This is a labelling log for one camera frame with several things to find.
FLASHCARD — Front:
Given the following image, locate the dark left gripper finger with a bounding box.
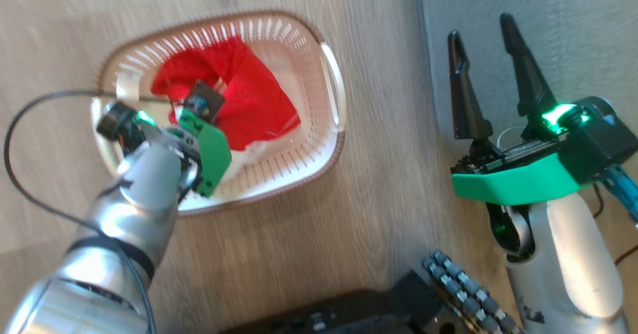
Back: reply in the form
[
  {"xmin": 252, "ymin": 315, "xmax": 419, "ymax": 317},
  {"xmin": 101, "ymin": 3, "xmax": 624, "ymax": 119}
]
[{"xmin": 184, "ymin": 80, "xmax": 225, "ymax": 123}]

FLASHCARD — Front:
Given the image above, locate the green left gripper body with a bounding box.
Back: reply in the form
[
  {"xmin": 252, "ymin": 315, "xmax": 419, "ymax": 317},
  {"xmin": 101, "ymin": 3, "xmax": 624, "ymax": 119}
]
[{"xmin": 145, "ymin": 107, "xmax": 232, "ymax": 197}]

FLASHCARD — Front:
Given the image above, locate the red cloth garment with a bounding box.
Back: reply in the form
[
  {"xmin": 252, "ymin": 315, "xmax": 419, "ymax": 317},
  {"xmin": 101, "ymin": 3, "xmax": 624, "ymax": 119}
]
[{"xmin": 151, "ymin": 37, "xmax": 301, "ymax": 151}]

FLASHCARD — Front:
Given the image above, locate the white plastic laundry basket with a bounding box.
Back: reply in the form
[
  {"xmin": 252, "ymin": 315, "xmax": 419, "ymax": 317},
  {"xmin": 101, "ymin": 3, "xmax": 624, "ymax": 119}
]
[{"xmin": 90, "ymin": 9, "xmax": 346, "ymax": 218}]

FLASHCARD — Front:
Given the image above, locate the blue cable connector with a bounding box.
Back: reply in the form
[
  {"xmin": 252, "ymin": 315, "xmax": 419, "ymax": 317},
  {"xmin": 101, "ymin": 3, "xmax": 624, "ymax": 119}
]
[{"xmin": 601, "ymin": 166, "xmax": 638, "ymax": 225}]

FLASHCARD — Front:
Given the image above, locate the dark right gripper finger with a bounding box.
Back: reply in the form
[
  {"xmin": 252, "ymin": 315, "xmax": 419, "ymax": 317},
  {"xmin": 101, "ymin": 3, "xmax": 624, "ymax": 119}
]
[
  {"xmin": 447, "ymin": 30, "xmax": 493, "ymax": 140},
  {"xmin": 499, "ymin": 12, "xmax": 557, "ymax": 117}
]

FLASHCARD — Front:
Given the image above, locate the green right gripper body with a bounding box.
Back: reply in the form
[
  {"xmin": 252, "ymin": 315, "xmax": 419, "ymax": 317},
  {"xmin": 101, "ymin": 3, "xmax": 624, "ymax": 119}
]
[{"xmin": 451, "ymin": 104, "xmax": 594, "ymax": 206}]

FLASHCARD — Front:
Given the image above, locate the grey roller wheel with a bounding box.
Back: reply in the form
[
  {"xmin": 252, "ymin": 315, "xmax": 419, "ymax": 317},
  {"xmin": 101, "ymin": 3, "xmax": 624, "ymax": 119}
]
[{"xmin": 422, "ymin": 249, "xmax": 521, "ymax": 334}]

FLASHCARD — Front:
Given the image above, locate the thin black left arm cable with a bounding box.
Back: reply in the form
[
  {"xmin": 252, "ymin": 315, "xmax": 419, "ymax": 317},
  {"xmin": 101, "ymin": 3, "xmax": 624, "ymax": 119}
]
[{"xmin": 4, "ymin": 91, "xmax": 172, "ymax": 334}]

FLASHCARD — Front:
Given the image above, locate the grey fabric sofa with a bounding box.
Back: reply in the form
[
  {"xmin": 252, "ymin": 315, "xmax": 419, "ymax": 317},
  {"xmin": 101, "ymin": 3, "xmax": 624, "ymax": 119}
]
[{"xmin": 419, "ymin": 0, "xmax": 638, "ymax": 145}]

